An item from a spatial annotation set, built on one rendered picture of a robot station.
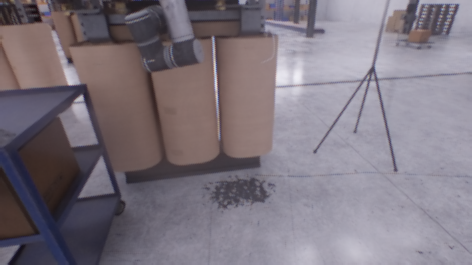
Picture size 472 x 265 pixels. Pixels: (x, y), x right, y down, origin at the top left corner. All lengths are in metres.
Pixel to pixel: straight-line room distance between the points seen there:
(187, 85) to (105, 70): 0.48
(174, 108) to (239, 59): 0.53
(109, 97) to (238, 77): 0.81
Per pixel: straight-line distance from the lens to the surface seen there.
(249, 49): 1.48
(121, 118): 1.64
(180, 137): 1.65
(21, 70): 3.76
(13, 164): 0.95
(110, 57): 1.53
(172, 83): 1.49
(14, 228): 1.17
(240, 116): 1.61
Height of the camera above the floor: 1.25
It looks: 26 degrees down
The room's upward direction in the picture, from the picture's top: 1 degrees counter-clockwise
